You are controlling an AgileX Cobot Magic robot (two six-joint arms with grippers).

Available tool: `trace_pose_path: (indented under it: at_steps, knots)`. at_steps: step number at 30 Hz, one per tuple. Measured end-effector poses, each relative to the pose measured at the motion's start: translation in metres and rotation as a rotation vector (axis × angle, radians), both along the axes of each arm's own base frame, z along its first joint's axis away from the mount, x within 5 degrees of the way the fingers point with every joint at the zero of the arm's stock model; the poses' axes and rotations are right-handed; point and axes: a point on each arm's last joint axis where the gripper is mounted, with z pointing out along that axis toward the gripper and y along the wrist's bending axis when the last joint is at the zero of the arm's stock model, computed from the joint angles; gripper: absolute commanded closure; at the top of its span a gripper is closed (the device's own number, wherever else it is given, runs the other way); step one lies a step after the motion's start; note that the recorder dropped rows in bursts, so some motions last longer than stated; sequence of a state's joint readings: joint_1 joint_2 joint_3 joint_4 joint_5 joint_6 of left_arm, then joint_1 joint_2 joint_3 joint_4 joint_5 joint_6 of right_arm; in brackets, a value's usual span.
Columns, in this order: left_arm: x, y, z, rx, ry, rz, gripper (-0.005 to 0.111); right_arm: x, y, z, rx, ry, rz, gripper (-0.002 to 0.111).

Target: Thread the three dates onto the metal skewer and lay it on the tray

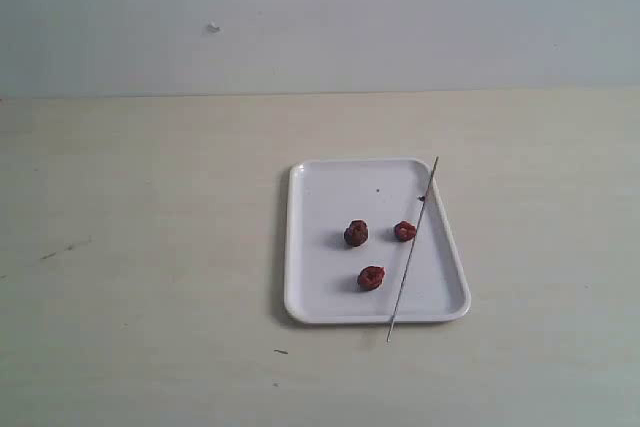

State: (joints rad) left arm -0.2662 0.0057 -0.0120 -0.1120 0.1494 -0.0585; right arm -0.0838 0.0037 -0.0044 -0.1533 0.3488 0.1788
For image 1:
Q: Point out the dark red date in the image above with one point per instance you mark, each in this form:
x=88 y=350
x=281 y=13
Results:
x=356 y=233

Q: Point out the thin metal skewer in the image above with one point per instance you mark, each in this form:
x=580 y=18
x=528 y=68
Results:
x=401 y=289

